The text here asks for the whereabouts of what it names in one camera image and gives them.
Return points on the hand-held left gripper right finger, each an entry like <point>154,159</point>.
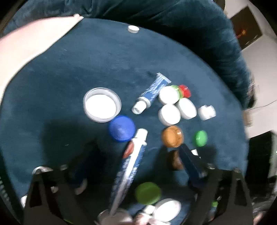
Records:
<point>190,161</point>

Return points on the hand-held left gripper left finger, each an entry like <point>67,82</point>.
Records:
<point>83,160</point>

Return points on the large blue toothpaste tube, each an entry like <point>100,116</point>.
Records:
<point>129,168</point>

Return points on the small blue toothpaste tube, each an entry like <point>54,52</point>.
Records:
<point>151,93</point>

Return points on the dark brown bottle cap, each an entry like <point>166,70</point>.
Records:
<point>174,160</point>

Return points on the small green bottle cap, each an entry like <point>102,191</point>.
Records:
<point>200,138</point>

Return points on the small orange-brown bottle cap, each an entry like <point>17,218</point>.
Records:
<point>172,136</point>

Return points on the blue bottle cap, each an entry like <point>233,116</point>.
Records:
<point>121,129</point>

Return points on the small white bottle cap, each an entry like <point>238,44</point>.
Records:
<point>212,112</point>
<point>203,113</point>
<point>133,29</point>

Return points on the large green bottle cap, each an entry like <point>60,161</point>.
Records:
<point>148,193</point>

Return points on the large white jar lid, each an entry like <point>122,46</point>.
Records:
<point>167,209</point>
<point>101,106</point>

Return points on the white rimmed jar lid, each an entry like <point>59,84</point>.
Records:
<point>121,217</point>

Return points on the red bottle cap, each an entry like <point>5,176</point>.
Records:
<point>185,90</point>

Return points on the black furniture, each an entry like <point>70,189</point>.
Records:
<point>261,155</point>

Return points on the green rimmed bottle cap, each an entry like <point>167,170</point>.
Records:
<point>176,88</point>

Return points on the dark blue velvet blanket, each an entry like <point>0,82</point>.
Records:
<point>65,86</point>

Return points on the pink cloth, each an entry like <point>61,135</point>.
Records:
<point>32,39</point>

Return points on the dark wall poster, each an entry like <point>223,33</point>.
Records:
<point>246,30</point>

